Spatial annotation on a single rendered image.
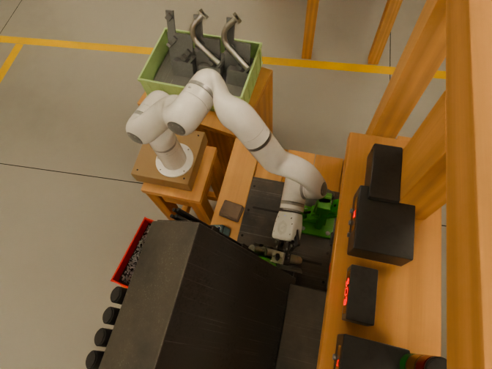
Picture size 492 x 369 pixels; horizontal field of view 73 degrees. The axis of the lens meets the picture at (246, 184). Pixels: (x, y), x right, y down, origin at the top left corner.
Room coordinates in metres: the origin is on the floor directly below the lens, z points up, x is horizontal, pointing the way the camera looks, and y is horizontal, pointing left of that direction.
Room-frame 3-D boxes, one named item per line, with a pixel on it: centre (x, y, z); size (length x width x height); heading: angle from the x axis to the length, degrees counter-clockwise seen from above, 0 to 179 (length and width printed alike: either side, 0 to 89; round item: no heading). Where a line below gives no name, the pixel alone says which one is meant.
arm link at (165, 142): (0.88, 0.31, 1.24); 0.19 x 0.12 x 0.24; 142
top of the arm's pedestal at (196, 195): (0.86, 0.33, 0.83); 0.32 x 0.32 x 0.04; 68
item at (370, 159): (0.31, -0.34, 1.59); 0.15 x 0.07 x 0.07; 158
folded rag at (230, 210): (0.55, 0.09, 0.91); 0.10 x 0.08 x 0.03; 58
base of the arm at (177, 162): (0.86, 0.33, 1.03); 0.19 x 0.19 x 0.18
